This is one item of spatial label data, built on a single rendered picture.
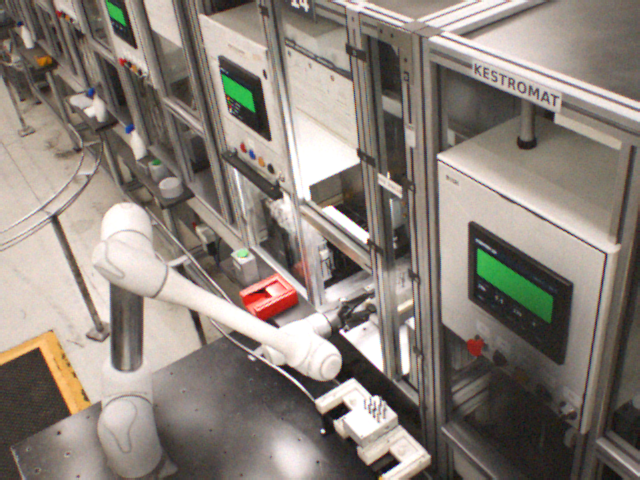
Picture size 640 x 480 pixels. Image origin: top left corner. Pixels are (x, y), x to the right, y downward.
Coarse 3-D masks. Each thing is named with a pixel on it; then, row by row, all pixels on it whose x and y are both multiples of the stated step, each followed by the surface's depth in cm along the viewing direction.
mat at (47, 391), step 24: (48, 336) 384; (0, 360) 373; (24, 360) 371; (48, 360) 369; (0, 384) 359; (24, 384) 357; (48, 384) 355; (72, 384) 354; (0, 408) 346; (24, 408) 344; (48, 408) 342; (72, 408) 340; (0, 432) 334; (24, 432) 332; (0, 456) 322
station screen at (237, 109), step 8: (224, 72) 214; (232, 80) 211; (240, 80) 206; (224, 88) 219; (248, 88) 203; (232, 104) 219; (240, 104) 214; (232, 112) 222; (240, 112) 216; (248, 112) 211; (256, 112) 206; (240, 120) 219; (248, 120) 214; (256, 120) 208; (256, 128) 211
